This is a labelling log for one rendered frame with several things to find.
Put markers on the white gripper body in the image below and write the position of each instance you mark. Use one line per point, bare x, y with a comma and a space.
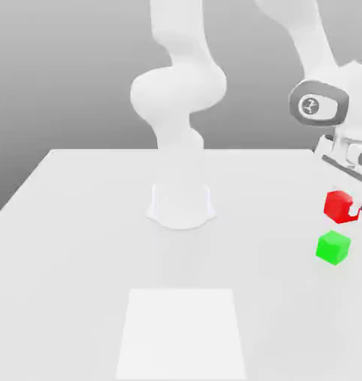
342, 178

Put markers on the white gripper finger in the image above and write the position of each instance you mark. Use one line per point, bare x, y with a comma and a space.
357, 208

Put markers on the small red cube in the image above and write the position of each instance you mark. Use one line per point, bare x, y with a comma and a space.
336, 207

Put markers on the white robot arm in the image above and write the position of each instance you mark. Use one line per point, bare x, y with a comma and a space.
178, 89

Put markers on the small green cube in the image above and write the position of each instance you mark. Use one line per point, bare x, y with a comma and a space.
333, 247

